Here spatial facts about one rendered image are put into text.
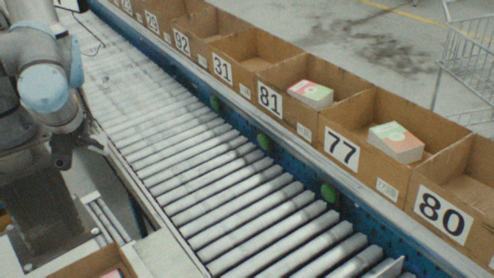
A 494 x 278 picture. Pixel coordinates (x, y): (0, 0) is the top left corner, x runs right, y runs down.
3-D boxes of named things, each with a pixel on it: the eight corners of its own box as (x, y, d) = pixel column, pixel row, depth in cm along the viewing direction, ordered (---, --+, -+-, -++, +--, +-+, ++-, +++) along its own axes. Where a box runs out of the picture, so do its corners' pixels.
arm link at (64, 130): (74, 129, 100) (29, 125, 99) (79, 137, 104) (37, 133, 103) (82, 94, 103) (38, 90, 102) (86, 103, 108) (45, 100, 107)
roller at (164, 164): (133, 180, 181) (130, 171, 178) (236, 133, 203) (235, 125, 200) (138, 187, 178) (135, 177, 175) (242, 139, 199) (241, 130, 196)
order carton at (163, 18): (146, 28, 268) (140, 1, 257) (187, 16, 280) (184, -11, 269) (174, 49, 240) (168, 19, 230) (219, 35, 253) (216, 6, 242)
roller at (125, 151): (116, 157, 194) (113, 149, 191) (215, 116, 216) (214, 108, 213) (120, 163, 191) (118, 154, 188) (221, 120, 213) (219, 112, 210)
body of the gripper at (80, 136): (94, 120, 119) (83, 100, 108) (89, 150, 115) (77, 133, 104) (65, 118, 118) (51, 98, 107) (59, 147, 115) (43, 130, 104)
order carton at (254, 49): (210, 75, 214) (205, 42, 204) (258, 57, 226) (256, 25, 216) (255, 107, 187) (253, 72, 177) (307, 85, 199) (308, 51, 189)
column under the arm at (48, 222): (25, 276, 140) (-20, 201, 120) (4, 229, 157) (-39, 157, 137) (103, 233, 152) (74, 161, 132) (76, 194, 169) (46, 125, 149)
